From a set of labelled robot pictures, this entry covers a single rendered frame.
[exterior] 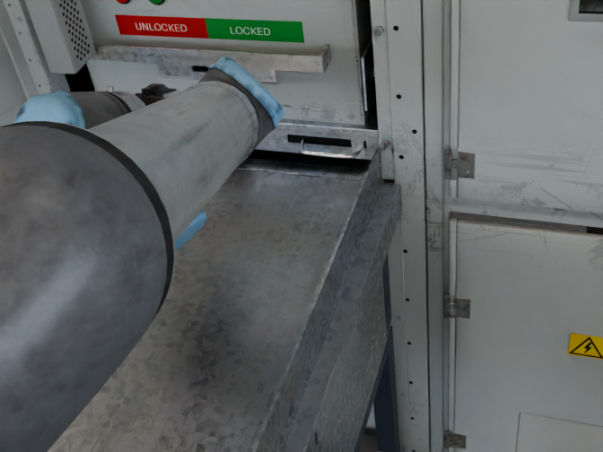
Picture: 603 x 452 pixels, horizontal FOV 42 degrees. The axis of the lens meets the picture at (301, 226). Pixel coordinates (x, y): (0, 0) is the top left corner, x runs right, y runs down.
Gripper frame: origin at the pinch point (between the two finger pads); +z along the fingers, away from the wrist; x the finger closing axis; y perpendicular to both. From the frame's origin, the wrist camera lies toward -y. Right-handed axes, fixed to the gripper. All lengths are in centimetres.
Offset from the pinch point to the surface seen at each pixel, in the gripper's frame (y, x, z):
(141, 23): -12.3, 13.7, 9.4
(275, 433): 27, -33, -29
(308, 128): 14.4, -1.7, 16.9
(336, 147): 18.8, -4.6, 18.6
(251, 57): 7.8, 9.2, 7.4
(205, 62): -0.2, 8.2, 8.0
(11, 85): -37.4, 2.5, 9.0
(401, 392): 28, -56, 45
